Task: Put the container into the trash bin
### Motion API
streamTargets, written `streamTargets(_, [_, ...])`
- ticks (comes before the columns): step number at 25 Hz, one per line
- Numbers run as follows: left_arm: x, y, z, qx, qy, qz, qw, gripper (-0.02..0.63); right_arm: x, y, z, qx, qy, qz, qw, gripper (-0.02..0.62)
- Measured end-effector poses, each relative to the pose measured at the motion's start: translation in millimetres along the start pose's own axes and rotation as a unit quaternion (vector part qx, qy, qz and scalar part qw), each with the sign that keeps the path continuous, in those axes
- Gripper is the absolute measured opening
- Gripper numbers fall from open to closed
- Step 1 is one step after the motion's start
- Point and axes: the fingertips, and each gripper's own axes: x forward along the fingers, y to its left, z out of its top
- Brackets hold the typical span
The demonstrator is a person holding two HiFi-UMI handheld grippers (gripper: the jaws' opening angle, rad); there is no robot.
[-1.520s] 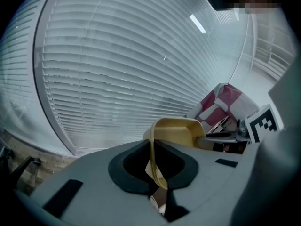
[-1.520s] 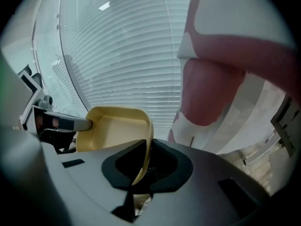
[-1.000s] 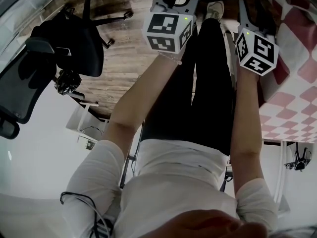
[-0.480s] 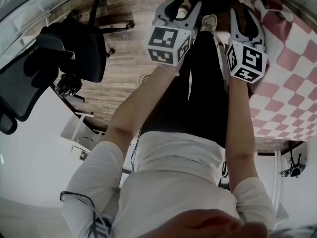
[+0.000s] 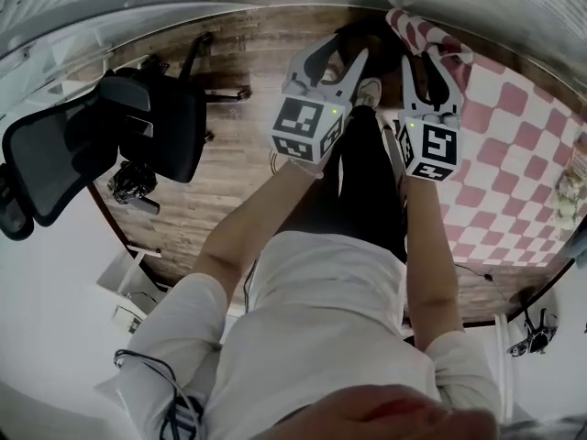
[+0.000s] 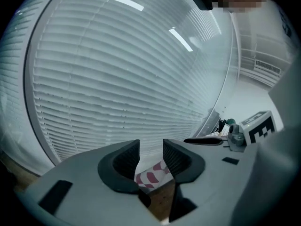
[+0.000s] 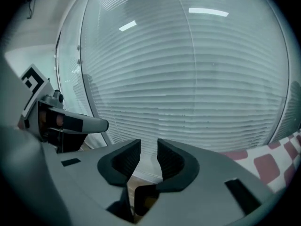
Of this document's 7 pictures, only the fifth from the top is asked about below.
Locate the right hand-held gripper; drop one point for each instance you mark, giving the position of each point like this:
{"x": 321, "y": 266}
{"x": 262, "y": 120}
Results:
{"x": 433, "y": 149}

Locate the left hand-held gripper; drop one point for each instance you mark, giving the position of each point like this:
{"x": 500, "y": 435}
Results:
{"x": 298, "y": 126}

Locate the person's left forearm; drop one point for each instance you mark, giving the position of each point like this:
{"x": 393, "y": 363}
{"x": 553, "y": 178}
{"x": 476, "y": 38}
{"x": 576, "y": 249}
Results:
{"x": 257, "y": 227}

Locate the person's right forearm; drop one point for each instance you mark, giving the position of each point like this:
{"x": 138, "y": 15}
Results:
{"x": 431, "y": 264}

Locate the person's left shoe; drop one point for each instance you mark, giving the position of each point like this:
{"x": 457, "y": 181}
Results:
{"x": 331, "y": 75}

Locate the person's shoe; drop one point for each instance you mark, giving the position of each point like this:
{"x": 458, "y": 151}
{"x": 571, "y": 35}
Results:
{"x": 331, "y": 75}
{"x": 369, "y": 92}

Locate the person's right shoe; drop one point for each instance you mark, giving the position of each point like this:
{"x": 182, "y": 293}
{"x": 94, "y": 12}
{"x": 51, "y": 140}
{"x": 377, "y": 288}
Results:
{"x": 369, "y": 92}

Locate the table with checkered tablecloth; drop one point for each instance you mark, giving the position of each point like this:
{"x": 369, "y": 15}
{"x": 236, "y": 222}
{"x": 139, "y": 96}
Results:
{"x": 504, "y": 154}

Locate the white flower bouquet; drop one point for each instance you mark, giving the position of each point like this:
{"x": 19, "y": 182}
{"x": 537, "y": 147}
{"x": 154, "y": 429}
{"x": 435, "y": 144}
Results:
{"x": 571, "y": 195}

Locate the black mesh office chair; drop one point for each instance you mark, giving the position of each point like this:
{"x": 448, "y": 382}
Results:
{"x": 137, "y": 131}

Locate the dark bag under chair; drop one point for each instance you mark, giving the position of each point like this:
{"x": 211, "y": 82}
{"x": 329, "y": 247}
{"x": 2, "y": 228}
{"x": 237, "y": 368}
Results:
{"x": 133, "y": 186}

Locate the person's white shirt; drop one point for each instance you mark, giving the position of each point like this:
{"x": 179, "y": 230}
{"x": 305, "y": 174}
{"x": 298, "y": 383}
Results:
{"x": 321, "y": 314}

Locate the white desk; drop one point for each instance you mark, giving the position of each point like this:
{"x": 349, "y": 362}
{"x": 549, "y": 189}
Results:
{"x": 124, "y": 273}

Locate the person's head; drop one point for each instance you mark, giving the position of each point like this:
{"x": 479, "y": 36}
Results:
{"x": 376, "y": 415}

